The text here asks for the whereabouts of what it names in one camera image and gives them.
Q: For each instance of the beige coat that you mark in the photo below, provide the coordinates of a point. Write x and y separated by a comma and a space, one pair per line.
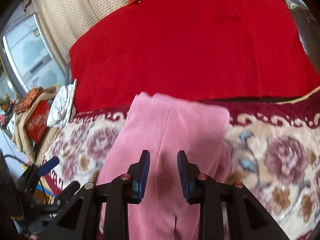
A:
19, 137

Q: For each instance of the red cardboard box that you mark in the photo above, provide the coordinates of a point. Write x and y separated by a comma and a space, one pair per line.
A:
37, 123

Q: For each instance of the wooden bed headboard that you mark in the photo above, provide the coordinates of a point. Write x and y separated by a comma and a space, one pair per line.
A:
308, 30

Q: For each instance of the floral plush blanket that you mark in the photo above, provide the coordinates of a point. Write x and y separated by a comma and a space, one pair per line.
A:
274, 149

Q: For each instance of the beige dotted curtain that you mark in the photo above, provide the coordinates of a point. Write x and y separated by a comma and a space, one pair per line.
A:
64, 21

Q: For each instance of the pink corduroy zip jacket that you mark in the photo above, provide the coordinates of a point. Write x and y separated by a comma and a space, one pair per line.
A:
164, 126

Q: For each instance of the white black patterned pillow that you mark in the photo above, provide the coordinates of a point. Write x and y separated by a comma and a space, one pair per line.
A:
62, 108

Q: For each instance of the red quilt on sofa back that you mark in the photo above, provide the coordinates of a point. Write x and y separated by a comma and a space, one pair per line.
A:
193, 50

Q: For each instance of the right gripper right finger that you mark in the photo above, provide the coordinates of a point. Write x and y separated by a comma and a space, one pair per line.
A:
246, 217

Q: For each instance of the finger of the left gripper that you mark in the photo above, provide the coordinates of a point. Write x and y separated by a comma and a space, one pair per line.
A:
47, 166
66, 195

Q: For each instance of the orange black folded cloth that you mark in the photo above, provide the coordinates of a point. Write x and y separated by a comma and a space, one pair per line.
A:
26, 103

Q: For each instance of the flower bouquet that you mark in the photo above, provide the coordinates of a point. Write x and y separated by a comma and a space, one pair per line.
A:
6, 104

